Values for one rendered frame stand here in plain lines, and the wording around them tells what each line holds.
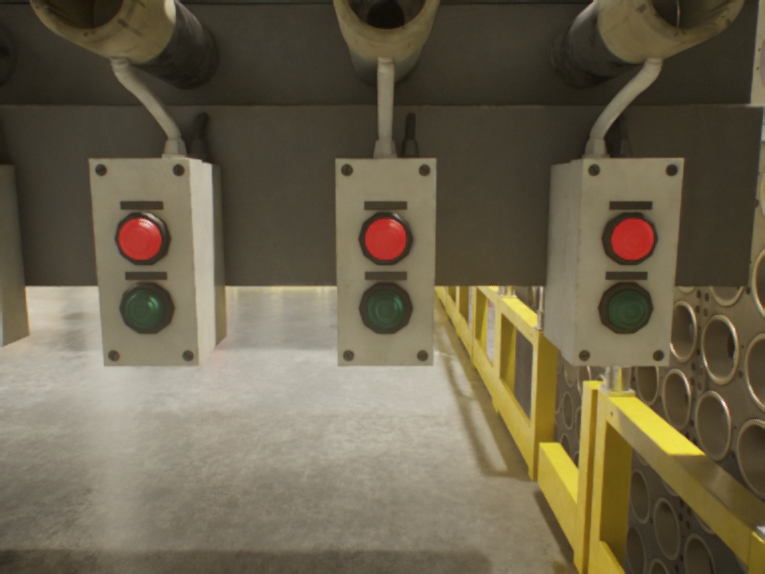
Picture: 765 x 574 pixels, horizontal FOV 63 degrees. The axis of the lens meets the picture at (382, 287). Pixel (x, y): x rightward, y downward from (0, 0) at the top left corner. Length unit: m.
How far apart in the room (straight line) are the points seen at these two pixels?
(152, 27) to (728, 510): 0.74
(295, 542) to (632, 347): 1.08
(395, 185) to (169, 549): 1.16
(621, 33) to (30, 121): 0.46
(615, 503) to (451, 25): 0.91
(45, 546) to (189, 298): 1.17
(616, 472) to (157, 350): 0.91
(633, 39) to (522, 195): 0.17
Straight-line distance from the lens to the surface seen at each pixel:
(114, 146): 0.58
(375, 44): 0.39
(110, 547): 1.54
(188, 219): 0.46
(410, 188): 0.44
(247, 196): 0.55
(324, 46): 0.58
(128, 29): 0.42
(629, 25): 0.43
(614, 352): 0.49
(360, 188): 0.44
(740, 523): 0.82
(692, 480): 0.90
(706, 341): 2.66
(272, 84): 0.58
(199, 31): 0.54
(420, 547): 1.43
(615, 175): 0.47
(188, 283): 0.47
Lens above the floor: 0.75
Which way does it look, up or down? 9 degrees down
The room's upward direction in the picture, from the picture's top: straight up
